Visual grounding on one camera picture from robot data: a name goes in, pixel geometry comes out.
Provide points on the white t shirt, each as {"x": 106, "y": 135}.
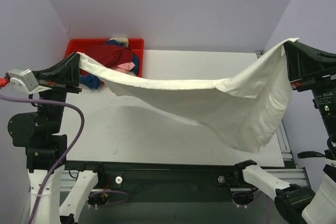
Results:
{"x": 244, "y": 111}

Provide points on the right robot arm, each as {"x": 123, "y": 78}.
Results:
{"x": 303, "y": 204}

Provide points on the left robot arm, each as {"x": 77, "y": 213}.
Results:
{"x": 38, "y": 133}

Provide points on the red plastic bin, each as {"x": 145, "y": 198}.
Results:
{"x": 80, "y": 44}

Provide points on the dark red garment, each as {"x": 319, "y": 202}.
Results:
{"x": 112, "y": 55}

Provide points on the beige garment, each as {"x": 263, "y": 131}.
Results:
{"x": 120, "y": 41}

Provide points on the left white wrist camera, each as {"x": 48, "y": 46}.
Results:
{"x": 24, "y": 81}

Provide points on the aluminium side rail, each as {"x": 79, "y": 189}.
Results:
{"x": 277, "y": 146}

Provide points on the aluminium front rail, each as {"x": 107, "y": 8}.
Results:
{"x": 295, "y": 176}

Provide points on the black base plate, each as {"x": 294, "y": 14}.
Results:
{"x": 163, "y": 182}

